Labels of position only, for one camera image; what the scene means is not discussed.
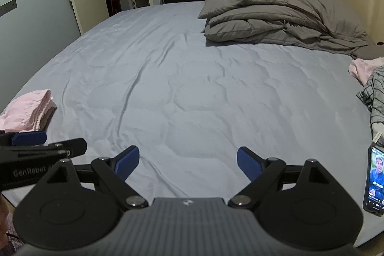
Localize grey wall bracket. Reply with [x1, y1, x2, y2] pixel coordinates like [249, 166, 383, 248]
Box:
[0, 0, 18, 15]

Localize black smartphone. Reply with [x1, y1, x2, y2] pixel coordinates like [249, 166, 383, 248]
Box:
[362, 145, 384, 220]

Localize grey striped garment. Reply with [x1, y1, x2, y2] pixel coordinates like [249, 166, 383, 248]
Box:
[356, 65, 384, 132]

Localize grey pillow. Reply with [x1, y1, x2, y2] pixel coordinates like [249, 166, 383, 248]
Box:
[351, 44, 384, 60]

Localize red stool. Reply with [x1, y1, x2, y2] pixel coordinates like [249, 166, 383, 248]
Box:
[109, 0, 122, 17]

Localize grey folded duvet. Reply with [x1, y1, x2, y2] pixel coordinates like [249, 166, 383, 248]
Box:
[198, 0, 375, 56]

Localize beige folded cloth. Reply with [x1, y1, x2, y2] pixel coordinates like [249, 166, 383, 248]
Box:
[35, 104, 57, 130]

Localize small pink cloth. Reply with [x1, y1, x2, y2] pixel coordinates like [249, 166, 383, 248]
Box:
[348, 57, 384, 86]

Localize pink embroidered garment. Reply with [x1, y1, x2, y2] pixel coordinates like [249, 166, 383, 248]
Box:
[0, 89, 57, 133]

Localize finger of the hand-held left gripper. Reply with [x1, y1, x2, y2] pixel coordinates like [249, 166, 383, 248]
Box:
[0, 130, 47, 146]
[18, 138, 87, 158]

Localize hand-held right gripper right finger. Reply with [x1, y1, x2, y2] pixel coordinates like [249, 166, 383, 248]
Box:
[228, 147, 345, 210]

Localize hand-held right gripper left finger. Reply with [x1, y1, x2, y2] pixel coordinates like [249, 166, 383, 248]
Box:
[35, 146, 149, 210]

